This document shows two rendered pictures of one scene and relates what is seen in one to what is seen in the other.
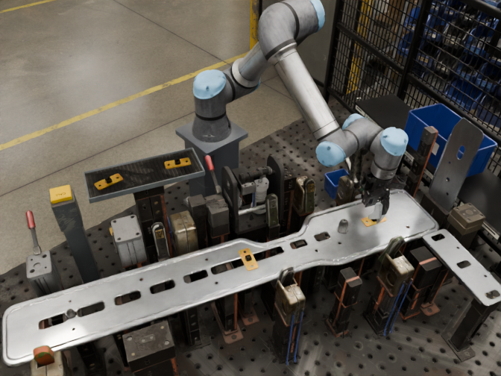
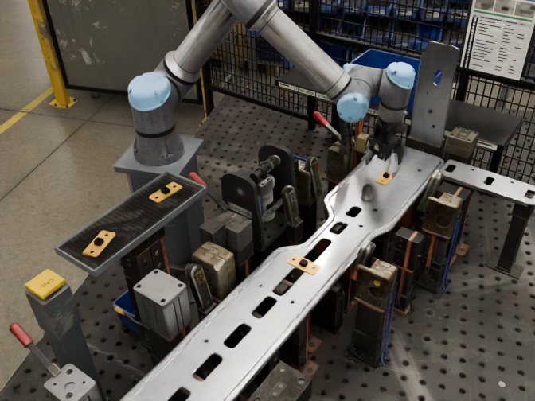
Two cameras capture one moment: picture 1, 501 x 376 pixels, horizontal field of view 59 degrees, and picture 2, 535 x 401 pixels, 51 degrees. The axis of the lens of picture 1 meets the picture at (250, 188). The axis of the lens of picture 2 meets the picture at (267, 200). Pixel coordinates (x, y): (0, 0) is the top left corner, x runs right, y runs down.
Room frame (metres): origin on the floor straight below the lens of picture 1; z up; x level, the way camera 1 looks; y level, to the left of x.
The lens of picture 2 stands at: (0.02, 0.59, 2.01)
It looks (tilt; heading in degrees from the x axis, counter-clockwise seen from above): 38 degrees down; 330
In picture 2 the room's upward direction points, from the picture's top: 2 degrees counter-clockwise
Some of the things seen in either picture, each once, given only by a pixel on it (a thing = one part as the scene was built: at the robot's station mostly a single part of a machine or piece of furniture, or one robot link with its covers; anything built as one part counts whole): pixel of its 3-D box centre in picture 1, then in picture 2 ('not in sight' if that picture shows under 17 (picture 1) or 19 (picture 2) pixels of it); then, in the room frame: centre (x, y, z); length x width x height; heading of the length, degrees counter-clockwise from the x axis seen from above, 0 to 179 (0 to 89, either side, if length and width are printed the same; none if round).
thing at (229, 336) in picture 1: (225, 297); (287, 325); (0.84, 0.07, 0.84); 0.17 x 0.06 x 0.29; 23
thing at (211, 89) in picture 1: (211, 92); (152, 101); (1.43, 0.15, 1.27); 0.13 x 0.12 x 0.14; 134
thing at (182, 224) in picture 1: (187, 259); (219, 307); (0.95, 0.21, 0.89); 0.13 x 0.11 x 0.38; 23
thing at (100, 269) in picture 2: (145, 173); (135, 218); (1.09, 0.35, 1.16); 0.37 x 0.14 x 0.02; 113
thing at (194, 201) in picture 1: (200, 240); (218, 280); (1.03, 0.17, 0.90); 0.05 x 0.05 x 0.40; 23
